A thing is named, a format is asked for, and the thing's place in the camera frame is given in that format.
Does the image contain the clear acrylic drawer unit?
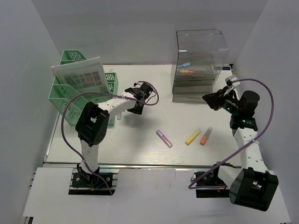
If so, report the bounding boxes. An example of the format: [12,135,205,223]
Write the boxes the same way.
[171,29,228,104]

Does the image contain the blue highlighter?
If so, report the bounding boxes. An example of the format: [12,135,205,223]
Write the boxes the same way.
[178,62,191,68]

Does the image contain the green file organizer rack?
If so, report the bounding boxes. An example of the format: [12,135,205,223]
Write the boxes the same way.
[48,49,120,126]

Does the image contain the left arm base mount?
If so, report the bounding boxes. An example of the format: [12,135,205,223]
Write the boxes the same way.
[68,171,118,196]

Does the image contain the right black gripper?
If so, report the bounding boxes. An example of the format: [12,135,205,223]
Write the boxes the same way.
[203,86,241,115]

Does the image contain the document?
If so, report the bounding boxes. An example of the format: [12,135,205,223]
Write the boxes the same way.
[51,57,111,93]

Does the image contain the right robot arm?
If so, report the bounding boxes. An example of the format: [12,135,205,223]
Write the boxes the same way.
[197,87,278,211]

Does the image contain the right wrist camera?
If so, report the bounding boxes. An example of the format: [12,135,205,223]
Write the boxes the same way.
[225,75,240,90]

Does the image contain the purple highlighter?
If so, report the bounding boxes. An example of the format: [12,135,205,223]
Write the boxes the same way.
[156,130,173,148]

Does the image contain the orange highlighter white cap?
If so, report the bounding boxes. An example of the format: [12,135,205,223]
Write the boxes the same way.
[199,127,213,146]

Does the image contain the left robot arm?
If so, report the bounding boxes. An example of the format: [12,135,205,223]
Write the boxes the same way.
[75,82,154,186]

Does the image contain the yellow highlighter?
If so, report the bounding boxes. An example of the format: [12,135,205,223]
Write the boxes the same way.
[185,128,201,145]

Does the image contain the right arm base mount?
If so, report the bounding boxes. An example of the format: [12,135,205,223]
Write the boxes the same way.
[196,168,241,201]

